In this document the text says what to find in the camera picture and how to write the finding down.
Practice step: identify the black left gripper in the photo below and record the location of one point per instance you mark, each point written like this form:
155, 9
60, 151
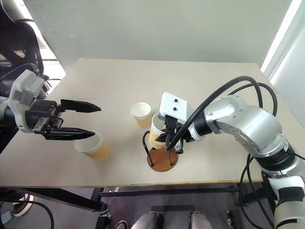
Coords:
43, 112

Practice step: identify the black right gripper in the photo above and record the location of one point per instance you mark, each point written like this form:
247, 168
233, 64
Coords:
172, 122

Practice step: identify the ribbed tan paper cup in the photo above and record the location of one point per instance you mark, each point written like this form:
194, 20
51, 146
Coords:
141, 117
95, 149
156, 139

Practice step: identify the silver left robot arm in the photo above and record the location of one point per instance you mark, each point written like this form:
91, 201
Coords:
4, 112

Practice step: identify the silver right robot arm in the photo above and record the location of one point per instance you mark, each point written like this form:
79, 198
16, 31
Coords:
257, 126

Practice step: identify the grey rounded shape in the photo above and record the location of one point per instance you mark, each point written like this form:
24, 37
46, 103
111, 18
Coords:
197, 220
146, 220

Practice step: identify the black office chair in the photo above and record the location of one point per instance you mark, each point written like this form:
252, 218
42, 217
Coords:
28, 38

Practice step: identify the black stand foot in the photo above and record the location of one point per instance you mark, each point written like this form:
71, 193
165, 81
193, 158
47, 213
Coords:
103, 214

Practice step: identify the dark sneaker white sole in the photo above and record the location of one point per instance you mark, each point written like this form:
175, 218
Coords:
22, 208

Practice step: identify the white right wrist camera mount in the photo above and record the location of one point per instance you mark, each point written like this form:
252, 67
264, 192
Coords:
172, 103

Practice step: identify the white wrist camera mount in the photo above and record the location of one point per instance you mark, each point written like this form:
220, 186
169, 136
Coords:
26, 83
172, 103

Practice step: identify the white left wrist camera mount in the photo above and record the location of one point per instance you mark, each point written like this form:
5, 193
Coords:
26, 83

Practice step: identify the black metal table frame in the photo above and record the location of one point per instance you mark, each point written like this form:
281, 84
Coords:
59, 196

